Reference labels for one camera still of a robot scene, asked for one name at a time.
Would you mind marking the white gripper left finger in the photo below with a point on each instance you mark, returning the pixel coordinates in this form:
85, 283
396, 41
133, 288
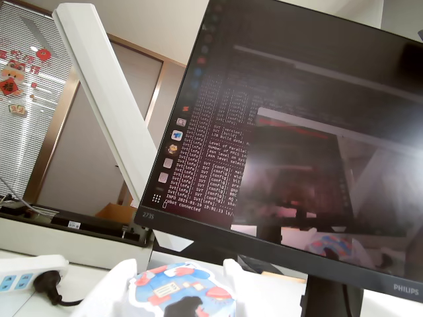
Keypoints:
105, 290

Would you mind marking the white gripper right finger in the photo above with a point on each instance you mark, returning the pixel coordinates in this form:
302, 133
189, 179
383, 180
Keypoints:
239, 297

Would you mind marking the blue bottle with sticker cap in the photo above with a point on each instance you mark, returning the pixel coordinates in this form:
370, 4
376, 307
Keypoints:
175, 290

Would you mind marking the black device on ledge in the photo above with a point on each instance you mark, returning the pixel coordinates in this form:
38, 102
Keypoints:
66, 246

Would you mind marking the brown cardboard box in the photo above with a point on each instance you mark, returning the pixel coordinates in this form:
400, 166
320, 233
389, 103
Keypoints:
115, 211

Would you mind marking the white power strip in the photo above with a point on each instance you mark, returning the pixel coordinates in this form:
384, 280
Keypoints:
20, 274

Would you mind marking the black monitor stand base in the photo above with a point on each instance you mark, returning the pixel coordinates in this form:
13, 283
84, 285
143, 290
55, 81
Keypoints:
330, 297

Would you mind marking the black computer monitor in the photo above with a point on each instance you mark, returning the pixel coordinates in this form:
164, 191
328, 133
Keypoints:
297, 132

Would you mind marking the red lion window sticker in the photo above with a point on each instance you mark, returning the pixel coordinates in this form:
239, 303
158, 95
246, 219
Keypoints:
11, 81

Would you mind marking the red round window sticker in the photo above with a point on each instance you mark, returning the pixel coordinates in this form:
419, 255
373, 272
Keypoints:
42, 55

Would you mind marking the white slanted post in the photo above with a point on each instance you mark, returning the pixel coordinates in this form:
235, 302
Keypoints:
109, 109

